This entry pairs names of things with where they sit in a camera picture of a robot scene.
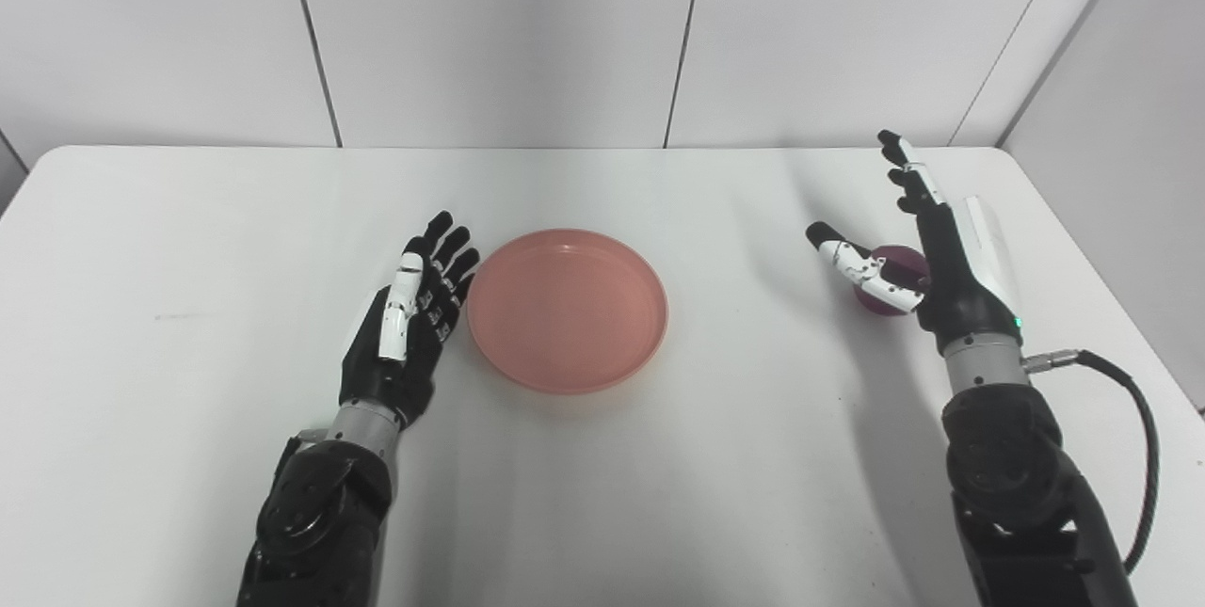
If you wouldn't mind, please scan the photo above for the purple red onion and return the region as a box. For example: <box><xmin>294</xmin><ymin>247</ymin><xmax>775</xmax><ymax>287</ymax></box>
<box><xmin>852</xmin><ymin>246</ymin><xmax>931</xmax><ymax>317</ymax></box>

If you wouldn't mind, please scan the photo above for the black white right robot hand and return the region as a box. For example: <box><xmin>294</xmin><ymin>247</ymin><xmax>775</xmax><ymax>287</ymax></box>
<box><xmin>805</xmin><ymin>130</ymin><xmax>1024</xmax><ymax>356</ymax></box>

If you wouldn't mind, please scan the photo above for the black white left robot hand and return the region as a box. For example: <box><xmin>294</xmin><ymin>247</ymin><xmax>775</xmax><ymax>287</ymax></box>
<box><xmin>339</xmin><ymin>211</ymin><xmax>481</xmax><ymax>429</ymax></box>

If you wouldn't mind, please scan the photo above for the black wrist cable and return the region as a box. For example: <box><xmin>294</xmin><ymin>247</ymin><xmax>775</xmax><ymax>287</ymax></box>
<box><xmin>1021</xmin><ymin>349</ymin><xmax>1161</xmax><ymax>576</ymax></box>
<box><xmin>268</xmin><ymin>431</ymin><xmax>328</xmax><ymax>486</ymax></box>

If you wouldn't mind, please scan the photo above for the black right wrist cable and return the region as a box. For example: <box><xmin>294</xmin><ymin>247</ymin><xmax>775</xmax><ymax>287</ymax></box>
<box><xmin>1021</xmin><ymin>349</ymin><xmax>1161</xmax><ymax>576</ymax></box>

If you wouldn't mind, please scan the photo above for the pink round plate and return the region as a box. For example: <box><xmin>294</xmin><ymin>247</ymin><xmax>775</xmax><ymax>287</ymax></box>
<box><xmin>467</xmin><ymin>229</ymin><xmax>670</xmax><ymax>395</ymax></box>

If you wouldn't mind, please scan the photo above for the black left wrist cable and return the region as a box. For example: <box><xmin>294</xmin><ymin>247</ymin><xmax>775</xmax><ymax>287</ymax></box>
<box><xmin>268</xmin><ymin>431</ymin><xmax>328</xmax><ymax>486</ymax></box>

